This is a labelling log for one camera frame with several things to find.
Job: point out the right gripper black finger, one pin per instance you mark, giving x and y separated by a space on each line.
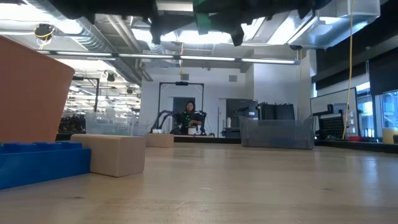
222 19
224 29

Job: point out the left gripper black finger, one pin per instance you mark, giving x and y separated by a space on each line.
177 29
177 19

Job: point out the green toy brick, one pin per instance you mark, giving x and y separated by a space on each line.
202 18

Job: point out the wooden arch block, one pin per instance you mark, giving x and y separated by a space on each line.
158 140

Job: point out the plain wooden block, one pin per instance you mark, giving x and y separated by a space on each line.
115 155

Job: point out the blue toy brick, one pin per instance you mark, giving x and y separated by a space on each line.
40 168

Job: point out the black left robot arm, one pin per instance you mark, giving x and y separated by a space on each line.
71 7

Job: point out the black distant robot arm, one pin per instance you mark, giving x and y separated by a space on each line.
203 119
161 116

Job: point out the long linear ceiling light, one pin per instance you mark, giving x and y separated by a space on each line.
205 58

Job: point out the black spot lamp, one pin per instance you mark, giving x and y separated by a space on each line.
129 91
111 77

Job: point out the black cabinet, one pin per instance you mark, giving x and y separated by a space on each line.
241 107

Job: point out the grey door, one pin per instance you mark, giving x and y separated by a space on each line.
178 109

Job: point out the person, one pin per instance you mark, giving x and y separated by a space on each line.
190 116

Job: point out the white bottle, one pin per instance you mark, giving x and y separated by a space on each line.
229 123

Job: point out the black storage crates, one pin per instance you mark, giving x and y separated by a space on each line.
276 111

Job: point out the dark grey translucent bin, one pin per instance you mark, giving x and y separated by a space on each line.
276 133

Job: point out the clear plastic bin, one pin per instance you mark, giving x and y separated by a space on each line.
105 124

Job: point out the rack of black equipment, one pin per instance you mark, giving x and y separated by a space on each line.
71 124

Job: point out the orange plastic bin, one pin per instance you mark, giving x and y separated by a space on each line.
31 99

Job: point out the black pegboard panel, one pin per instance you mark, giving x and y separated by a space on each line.
331 126

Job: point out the black window blind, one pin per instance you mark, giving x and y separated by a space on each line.
384 77

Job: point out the red flat tray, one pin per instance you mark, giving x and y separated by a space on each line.
354 138

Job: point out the yellow container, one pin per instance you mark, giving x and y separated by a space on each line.
389 136

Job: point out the round ribbed silver duct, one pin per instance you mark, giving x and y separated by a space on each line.
90 37

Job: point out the grey wall vent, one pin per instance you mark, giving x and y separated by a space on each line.
185 77
233 78

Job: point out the black distant rig frame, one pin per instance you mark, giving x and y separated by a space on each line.
182 83
97 93

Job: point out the rectangular silver air duct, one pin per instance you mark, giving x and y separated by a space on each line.
342 28

